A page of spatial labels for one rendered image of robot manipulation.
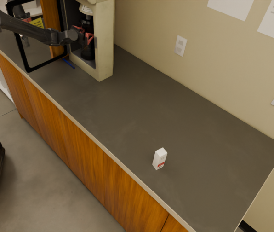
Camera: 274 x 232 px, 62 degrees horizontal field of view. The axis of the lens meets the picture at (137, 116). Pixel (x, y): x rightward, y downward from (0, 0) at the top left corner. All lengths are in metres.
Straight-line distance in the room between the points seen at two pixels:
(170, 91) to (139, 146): 0.47
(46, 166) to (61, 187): 0.25
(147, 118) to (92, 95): 0.36
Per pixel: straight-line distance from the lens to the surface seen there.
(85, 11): 1.36
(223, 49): 1.34
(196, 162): 1.13
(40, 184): 2.15
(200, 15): 1.37
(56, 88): 1.45
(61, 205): 2.03
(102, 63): 1.41
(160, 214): 1.17
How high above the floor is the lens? 1.83
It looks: 45 degrees down
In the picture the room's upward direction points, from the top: 7 degrees clockwise
